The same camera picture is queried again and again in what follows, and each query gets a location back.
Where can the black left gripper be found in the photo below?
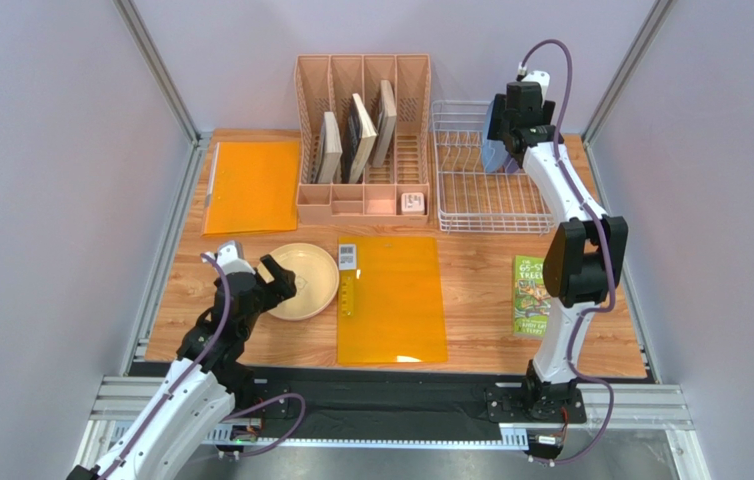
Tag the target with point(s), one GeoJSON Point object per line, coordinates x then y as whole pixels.
{"type": "Point", "coordinates": [282, 287]}

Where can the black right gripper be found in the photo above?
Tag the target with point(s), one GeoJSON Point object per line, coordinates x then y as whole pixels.
{"type": "Point", "coordinates": [499, 124]}

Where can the tan plate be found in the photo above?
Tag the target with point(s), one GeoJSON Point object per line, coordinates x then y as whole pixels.
{"type": "Point", "coordinates": [316, 280]}

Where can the blue plate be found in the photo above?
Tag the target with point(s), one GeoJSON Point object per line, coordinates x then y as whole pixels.
{"type": "Point", "coordinates": [492, 153]}

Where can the purple plate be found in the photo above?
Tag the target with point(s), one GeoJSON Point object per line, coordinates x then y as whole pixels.
{"type": "Point", "coordinates": [512, 166]}

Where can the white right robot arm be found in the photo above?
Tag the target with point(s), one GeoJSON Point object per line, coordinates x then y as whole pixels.
{"type": "Point", "coordinates": [583, 265]}

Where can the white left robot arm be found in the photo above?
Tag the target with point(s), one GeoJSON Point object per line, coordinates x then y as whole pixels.
{"type": "Point", "coordinates": [206, 383]}

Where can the yellow ruler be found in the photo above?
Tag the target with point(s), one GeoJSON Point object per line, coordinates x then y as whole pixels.
{"type": "Point", "coordinates": [346, 293]}

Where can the orange folder at left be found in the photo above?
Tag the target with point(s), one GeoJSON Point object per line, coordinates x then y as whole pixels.
{"type": "Point", "coordinates": [252, 188]}

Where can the orange folder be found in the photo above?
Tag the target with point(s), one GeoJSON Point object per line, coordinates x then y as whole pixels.
{"type": "Point", "coordinates": [252, 188]}
{"type": "Point", "coordinates": [399, 312]}

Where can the orange folder at centre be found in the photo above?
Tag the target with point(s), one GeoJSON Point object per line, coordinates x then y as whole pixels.
{"type": "Point", "coordinates": [399, 312]}

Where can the right book in organizer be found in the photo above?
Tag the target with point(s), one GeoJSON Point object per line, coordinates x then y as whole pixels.
{"type": "Point", "coordinates": [387, 118]}

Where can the book in organizer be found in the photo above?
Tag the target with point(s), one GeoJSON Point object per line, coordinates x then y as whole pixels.
{"type": "Point", "coordinates": [329, 150]}
{"type": "Point", "coordinates": [387, 118]}
{"type": "Point", "coordinates": [361, 137]}

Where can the small white cube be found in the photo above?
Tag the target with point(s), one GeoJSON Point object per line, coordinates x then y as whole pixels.
{"type": "Point", "coordinates": [412, 203]}

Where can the middle book in organizer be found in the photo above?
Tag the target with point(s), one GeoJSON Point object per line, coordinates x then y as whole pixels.
{"type": "Point", "coordinates": [361, 137]}

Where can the left book in organizer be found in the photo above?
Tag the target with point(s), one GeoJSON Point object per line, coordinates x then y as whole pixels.
{"type": "Point", "coordinates": [329, 150]}

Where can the green treehouse book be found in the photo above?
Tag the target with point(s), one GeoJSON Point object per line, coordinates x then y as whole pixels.
{"type": "Point", "coordinates": [531, 301]}

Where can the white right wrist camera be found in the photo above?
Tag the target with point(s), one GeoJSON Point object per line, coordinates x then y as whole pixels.
{"type": "Point", "coordinates": [542, 78]}

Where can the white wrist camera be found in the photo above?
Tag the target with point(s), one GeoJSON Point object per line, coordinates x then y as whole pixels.
{"type": "Point", "coordinates": [230, 258]}
{"type": "Point", "coordinates": [542, 78]}

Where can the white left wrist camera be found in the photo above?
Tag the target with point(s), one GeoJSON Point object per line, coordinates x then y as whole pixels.
{"type": "Point", "coordinates": [230, 258]}

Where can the white wire dish rack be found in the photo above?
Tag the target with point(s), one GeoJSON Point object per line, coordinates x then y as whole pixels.
{"type": "Point", "coordinates": [467, 199]}

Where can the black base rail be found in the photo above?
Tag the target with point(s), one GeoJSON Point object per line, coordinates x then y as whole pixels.
{"type": "Point", "coordinates": [354, 405]}

